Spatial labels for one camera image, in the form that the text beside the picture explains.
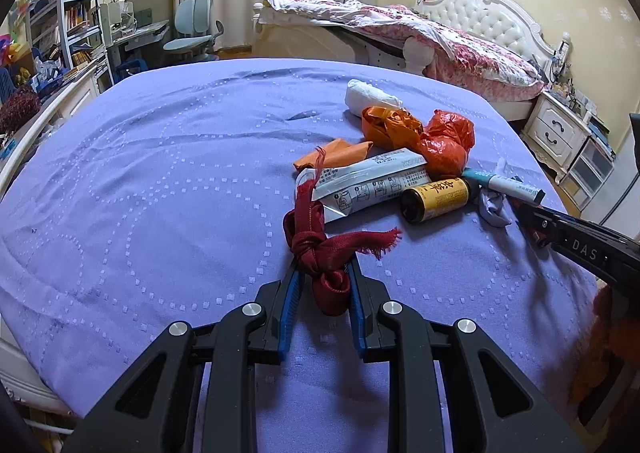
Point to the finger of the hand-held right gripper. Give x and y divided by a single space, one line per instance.
537 223

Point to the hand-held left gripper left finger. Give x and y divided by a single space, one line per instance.
290 315

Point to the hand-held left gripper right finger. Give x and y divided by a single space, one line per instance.
357 325

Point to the dark red knotted cloth strip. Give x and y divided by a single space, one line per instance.
325 253

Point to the small brown bottle yellow label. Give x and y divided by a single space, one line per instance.
435 198

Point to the red plastic bag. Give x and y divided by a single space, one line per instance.
445 145

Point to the grey cloth scrap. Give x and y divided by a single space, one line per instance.
492 210

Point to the teal white tube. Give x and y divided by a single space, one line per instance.
505 183

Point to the white wardrobe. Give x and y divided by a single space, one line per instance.
625 188

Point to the clear plastic drawer unit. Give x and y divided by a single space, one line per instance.
590 170

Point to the orange cloth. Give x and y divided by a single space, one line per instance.
610 338

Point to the white nightstand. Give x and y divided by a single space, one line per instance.
555 130

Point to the white printed tube packet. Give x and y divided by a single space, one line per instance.
370 178

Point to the orange folded wrapper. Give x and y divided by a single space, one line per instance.
340 153

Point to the orange crumpled plastic bag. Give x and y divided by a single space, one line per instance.
392 128

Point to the pink floral quilt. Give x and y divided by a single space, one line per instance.
440 40

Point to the bed with floral quilt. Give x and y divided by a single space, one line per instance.
480 15

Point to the white low cabinet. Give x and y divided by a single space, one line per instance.
80 93

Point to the light blue desk chair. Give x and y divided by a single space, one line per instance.
192 18

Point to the white study desk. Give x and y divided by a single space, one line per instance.
142 33

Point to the dark red dried flowers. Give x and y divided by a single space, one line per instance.
20 108

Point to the white bookshelf with books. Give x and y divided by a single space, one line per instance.
75 13

